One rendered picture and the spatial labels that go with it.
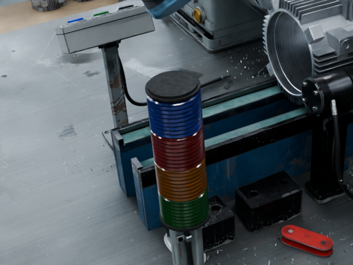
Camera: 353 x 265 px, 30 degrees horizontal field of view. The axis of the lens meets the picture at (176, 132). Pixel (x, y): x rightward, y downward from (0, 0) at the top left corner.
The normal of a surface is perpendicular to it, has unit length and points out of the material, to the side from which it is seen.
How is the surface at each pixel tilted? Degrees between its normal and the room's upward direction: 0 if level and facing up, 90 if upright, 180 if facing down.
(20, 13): 0
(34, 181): 0
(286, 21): 107
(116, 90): 90
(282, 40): 77
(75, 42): 66
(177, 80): 0
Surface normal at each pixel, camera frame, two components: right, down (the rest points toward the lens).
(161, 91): -0.08, -0.82
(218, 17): 0.41, 0.50
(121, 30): 0.35, 0.12
